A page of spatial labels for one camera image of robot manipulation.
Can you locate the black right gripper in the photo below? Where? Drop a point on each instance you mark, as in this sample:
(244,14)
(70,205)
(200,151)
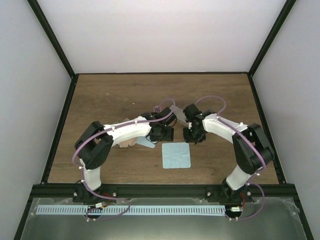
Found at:
(188,138)

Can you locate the beige glasses case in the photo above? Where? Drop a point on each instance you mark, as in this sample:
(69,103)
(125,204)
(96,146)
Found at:
(127,143)

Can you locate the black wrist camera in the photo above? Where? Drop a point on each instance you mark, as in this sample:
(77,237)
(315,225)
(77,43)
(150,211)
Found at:
(190,112)
(170,116)

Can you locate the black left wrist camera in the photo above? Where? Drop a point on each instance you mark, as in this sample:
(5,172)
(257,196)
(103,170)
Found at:
(170,116)

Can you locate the pink transparent sunglasses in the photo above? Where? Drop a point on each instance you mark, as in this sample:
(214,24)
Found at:
(157,109)

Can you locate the grey hard glasses case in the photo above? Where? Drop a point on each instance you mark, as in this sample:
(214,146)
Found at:
(181,118)

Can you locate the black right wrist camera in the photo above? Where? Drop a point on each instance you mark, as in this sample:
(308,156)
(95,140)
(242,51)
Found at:
(190,112)

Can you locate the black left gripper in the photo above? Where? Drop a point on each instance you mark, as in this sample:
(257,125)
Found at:
(168,137)

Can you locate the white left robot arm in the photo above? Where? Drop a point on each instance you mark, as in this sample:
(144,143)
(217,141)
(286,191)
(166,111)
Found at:
(95,144)

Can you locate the light blue cleaning cloth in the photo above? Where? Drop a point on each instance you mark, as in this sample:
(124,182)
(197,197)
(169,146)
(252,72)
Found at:
(145,142)

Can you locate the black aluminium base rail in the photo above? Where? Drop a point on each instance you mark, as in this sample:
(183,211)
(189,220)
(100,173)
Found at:
(78,193)

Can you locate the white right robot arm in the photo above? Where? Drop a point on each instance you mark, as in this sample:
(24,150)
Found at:
(252,149)

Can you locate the light blue slotted cable duct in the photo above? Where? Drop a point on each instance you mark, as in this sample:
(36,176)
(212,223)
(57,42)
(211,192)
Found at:
(134,210)

